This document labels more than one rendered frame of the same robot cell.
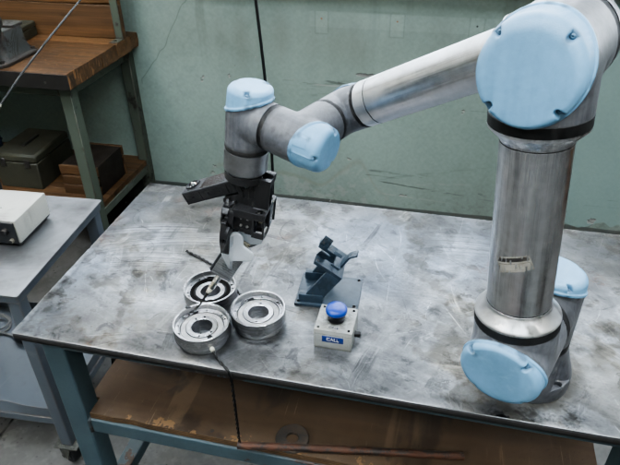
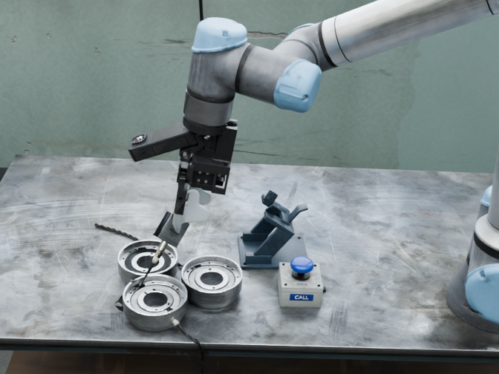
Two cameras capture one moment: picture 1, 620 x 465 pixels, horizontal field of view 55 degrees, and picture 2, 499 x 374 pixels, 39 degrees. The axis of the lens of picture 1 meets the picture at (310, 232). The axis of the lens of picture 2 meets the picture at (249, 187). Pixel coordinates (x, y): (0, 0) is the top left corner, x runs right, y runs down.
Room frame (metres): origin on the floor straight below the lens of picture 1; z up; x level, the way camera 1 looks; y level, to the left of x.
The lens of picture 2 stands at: (-0.06, 0.33, 1.58)
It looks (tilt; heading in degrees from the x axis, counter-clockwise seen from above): 30 degrees down; 343
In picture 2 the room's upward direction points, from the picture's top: 4 degrees clockwise
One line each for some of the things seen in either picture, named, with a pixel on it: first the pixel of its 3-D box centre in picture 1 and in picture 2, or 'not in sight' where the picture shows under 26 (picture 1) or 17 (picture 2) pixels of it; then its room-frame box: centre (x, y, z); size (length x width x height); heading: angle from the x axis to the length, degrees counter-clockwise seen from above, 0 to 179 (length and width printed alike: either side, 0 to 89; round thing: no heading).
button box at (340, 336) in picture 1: (339, 327); (302, 284); (0.82, -0.05, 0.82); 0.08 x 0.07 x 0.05; 76
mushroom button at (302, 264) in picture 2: (336, 316); (301, 272); (0.83, -0.05, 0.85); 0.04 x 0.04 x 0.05
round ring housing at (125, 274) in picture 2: (210, 293); (148, 266); (0.93, 0.20, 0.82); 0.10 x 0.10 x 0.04
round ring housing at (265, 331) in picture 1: (258, 315); (212, 282); (0.86, 0.10, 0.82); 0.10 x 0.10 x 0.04
